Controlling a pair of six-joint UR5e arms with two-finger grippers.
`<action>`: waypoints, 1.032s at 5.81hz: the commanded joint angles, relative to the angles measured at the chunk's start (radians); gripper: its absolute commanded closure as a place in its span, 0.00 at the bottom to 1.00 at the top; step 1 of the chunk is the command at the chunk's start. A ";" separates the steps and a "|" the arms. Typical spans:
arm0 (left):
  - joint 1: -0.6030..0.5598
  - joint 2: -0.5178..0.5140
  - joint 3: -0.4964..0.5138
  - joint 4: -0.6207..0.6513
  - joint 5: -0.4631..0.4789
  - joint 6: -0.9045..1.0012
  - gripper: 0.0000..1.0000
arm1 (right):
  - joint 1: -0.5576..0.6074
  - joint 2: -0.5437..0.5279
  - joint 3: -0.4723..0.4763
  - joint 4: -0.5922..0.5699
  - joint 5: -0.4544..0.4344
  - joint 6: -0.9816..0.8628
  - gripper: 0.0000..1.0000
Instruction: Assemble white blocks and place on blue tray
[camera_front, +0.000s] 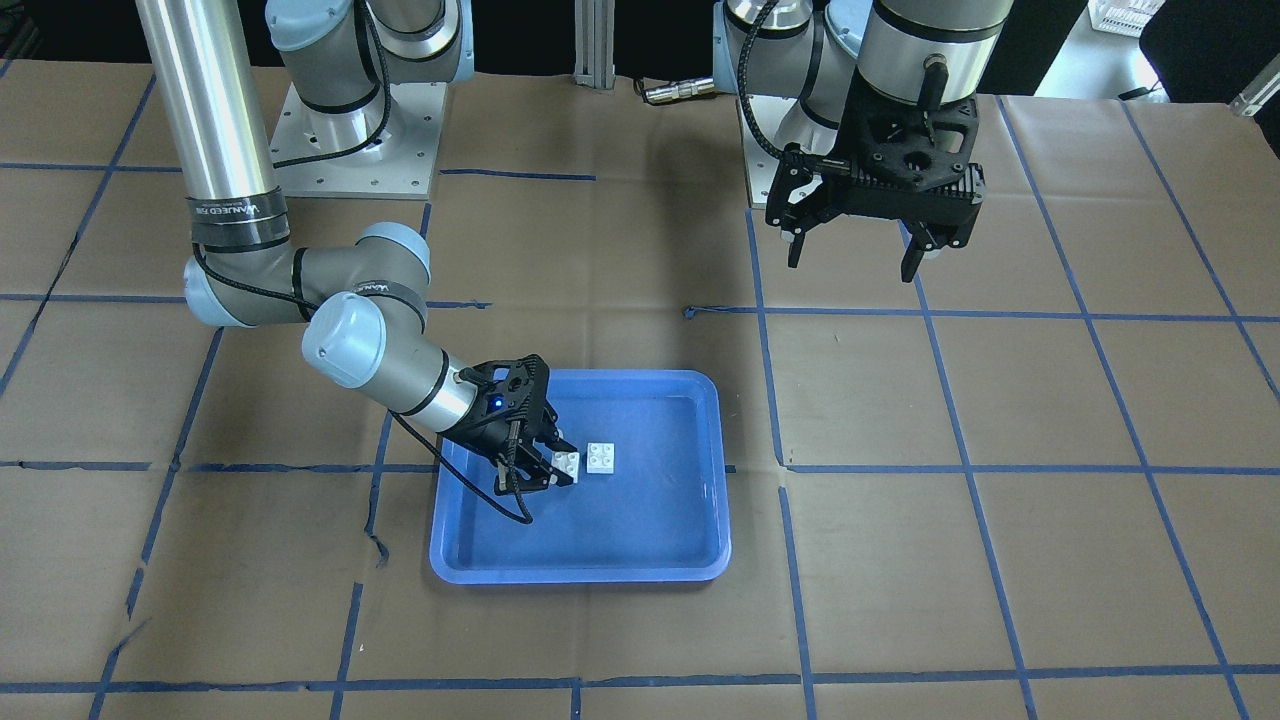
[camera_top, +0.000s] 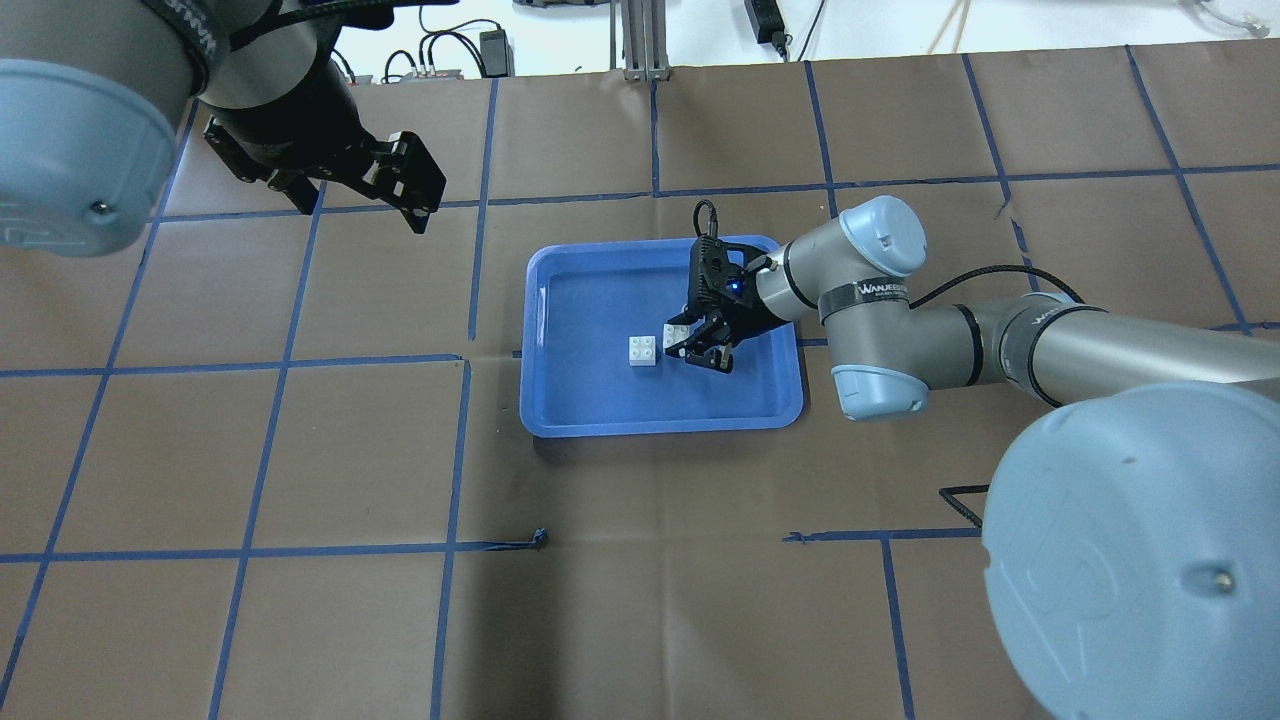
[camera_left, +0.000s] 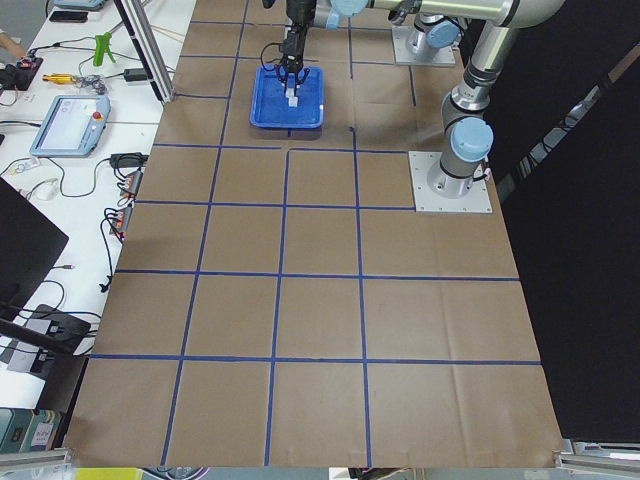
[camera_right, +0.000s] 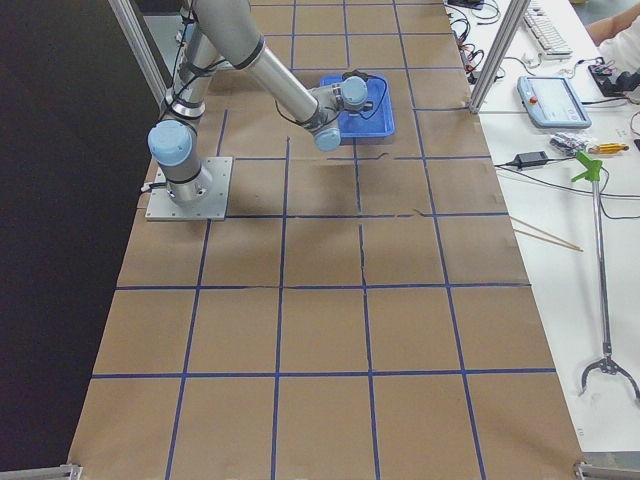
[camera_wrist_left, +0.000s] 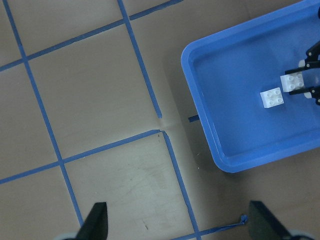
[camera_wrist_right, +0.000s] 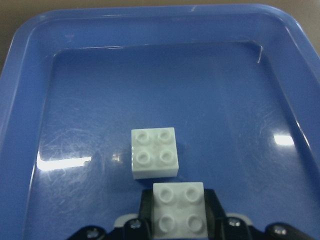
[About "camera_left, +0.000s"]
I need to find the green clamp tool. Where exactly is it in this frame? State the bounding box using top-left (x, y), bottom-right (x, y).
top-left (92, 32), bottom-right (116, 67)

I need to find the black power adapter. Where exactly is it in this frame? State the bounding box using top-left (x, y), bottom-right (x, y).
top-left (123, 68), bottom-right (149, 83)

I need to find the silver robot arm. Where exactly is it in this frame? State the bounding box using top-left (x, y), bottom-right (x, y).
top-left (262, 1), bottom-right (464, 90)
top-left (330, 0), bottom-right (563, 199)

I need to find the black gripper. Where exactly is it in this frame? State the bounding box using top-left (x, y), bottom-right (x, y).
top-left (272, 0), bottom-right (315, 90)

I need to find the blue plastic tray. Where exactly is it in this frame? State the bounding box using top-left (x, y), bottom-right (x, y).
top-left (249, 66), bottom-right (324, 129)

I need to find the aluminium frame post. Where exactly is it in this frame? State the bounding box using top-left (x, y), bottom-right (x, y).
top-left (114, 0), bottom-right (175, 105)

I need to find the yellow tool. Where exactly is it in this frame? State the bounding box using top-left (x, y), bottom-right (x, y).
top-left (42, 73), bottom-right (77, 85)

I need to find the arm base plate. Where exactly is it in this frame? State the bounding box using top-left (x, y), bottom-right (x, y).
top-left (392, 26), bottom-right (458, 67)
top-left (408, 151), bottom-right (493, 214)

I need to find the blue teach pendant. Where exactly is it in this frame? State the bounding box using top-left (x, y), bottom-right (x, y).
top-left (29, 95), bottom-right (111, 158)

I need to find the black phone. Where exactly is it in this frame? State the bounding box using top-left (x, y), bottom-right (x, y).
top-left (49, 10), bottom-right (88, 23)

